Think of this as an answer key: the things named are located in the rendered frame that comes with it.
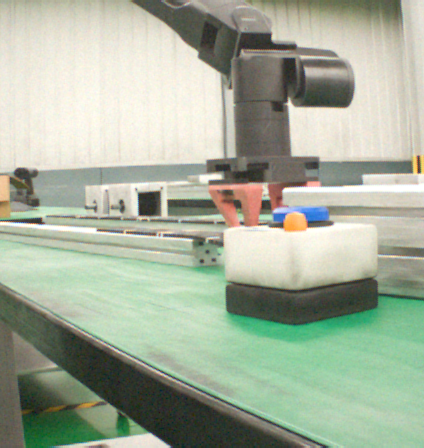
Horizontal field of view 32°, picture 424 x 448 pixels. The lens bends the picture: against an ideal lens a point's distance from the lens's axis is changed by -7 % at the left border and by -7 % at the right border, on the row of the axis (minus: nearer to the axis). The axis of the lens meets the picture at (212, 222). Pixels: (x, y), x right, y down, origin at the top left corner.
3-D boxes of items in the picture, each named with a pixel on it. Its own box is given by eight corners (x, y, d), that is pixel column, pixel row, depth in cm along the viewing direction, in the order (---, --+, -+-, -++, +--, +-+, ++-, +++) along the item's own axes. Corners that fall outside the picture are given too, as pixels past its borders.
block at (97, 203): (77, 227, 183) (76, 186, 183) (120, 224, 189) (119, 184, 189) (93, 228, 175) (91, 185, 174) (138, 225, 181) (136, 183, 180)
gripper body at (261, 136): (322, 174, 80) (318, 103, 80) (242, 176, 75) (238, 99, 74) (284, 175, 86) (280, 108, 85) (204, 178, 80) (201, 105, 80)
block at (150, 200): (100, 228, 173) (98, 185, 172) (143, 225, 180) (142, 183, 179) (122, 230, 165) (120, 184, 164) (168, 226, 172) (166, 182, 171)
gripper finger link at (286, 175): (324, 253, 80) (321, 161, 80) (270, 260, 77) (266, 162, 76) (284, 250, 86) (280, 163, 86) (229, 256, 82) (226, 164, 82)
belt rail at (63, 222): (42, 229, 179) (42, 216, 178) (57, 228, 181) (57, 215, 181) (321, 252, 99) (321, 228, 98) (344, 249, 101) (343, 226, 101)
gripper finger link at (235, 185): (306, 256, 79) (302, 162, 79) (248, 263, 75) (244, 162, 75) (265, 252, 85) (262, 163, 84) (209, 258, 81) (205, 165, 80)
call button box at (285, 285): (224, 312, 57) (221, 224, 56) (325, 296, 62) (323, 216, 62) (295, 325, 50) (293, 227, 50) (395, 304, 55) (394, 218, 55)
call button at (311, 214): (261, 236, 56) (260, 207, 56) (304, 232, 58) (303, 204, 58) (297, 238, 52) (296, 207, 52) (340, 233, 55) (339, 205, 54)
